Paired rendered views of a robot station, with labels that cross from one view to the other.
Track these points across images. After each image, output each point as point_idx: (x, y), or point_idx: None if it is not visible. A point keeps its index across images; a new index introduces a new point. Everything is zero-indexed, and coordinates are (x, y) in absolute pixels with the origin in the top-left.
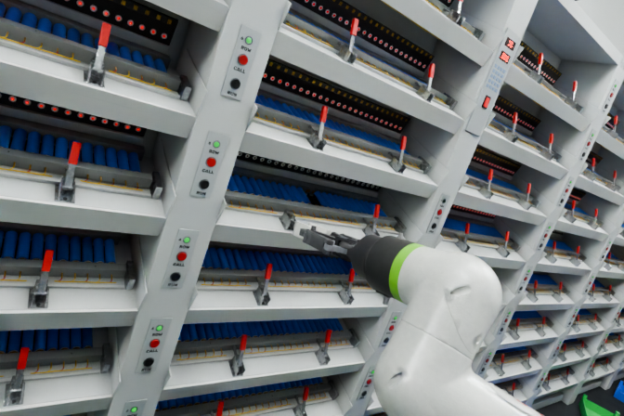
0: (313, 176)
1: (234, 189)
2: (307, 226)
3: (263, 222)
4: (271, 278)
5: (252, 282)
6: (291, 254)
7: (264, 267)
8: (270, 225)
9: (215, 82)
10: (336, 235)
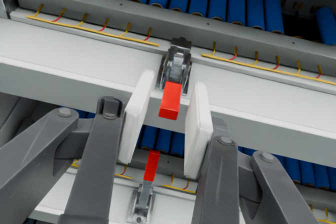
0: None
1: None
2: (134, 93)
3: (103, 62)
4: (181, 173)
5: (144, 171)
6: None
7: (176, 149)
8: (119, 71)
9: None
10: (207, 163)
